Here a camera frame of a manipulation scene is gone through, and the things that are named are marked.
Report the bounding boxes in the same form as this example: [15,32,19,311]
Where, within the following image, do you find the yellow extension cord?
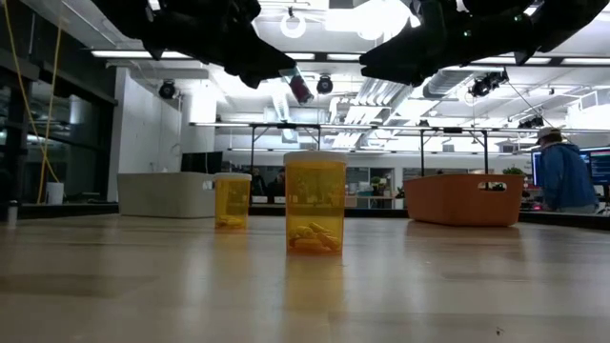
[1,0,64,192]

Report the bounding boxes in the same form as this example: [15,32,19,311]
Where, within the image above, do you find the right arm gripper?
[359,0,539,88]

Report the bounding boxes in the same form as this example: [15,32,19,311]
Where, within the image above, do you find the white ring light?
[279,6,308,40]

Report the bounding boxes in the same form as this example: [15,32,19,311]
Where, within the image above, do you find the amber bottle yellow oval pills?
[213,171,253,231]

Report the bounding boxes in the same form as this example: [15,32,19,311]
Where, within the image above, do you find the white plastic bin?
[117,171,216,220]

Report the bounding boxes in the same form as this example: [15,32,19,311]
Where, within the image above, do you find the person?
[250,167,268,197]
[533,126,600,214]
[267,166,286,197]

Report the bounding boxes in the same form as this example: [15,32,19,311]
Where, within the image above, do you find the black background workstation frame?
[190,121,610,175]

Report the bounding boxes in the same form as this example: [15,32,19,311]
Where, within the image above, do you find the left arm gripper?
[142,0,296,90]

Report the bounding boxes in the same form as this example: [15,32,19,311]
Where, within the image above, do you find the black aluminium table frame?
[0,202,610,233]

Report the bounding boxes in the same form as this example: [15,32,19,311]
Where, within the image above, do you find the orange plastic bin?
[402,173,526,228]

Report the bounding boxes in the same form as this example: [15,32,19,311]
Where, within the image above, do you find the lit computer monitor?
[588,147,610,186]

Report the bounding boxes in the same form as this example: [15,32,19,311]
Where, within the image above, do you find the black ceiling spotlight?
[158,79,178,101]
[468,69,510,99]
[315,74,335,95]

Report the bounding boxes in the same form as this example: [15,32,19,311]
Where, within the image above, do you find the white cup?
[46,181,66,207]

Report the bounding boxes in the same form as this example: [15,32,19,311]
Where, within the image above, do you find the large amber pill bottle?
[282,150,348,256]

